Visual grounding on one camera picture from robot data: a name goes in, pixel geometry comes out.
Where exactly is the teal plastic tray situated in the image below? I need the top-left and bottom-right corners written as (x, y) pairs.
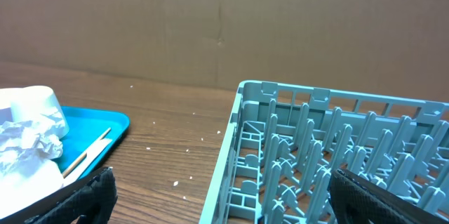
top-left (55, 106), bottom-right (130, 179)

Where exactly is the grey dishwasher rack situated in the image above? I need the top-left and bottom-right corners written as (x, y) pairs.
top-left (200, 80), bottom-right (448, 223)

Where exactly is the white napkin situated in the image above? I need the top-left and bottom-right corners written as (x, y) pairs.
top-left (1, 112), bottom-right (68, 176)

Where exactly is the white paper cup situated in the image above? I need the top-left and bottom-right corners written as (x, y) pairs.
top-left (11, 86), bottom-right (69, 138)

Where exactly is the large white plate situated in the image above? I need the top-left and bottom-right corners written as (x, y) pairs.
top-left (1, 159), bottom-right (64, 218)

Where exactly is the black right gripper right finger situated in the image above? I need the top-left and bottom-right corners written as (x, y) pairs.
top-left (328, 169), bottom-right (446, 224)

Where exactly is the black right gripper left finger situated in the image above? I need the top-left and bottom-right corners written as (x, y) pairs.
top-left (1, 167), bottom-right (117, 224)

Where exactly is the wooden chopstick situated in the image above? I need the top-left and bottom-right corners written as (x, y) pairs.
top-left (62, 128), bottom-right (111, 178)

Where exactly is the white plastic fork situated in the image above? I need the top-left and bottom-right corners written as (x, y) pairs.
top-left (63, 139), bottom-right (112, 186)

